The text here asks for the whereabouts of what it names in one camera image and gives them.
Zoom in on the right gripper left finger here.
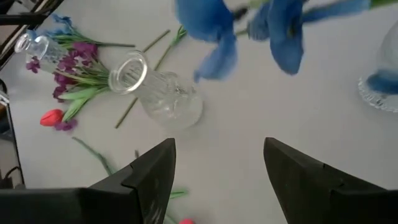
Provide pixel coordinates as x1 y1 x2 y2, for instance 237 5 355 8
88 138 177 224

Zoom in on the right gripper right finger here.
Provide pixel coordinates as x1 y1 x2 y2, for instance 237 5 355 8
263 136 388 224

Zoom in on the blue artificial flower bunch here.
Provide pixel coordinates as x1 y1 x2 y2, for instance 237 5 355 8
174 0 398 83
26 13 137 49

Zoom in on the purple artificial flower bunch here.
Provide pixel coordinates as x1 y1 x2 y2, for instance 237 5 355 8
25 41 110 133

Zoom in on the tall wide-mouth glass vase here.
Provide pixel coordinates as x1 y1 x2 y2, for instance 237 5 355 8
108 50 205 131

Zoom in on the narrow-neck ribbed glass vase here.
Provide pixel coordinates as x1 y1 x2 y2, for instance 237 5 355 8
357 20 398 113

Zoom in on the diamond-cut glass vase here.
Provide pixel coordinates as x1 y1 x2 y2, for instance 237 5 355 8
14 30 68 73

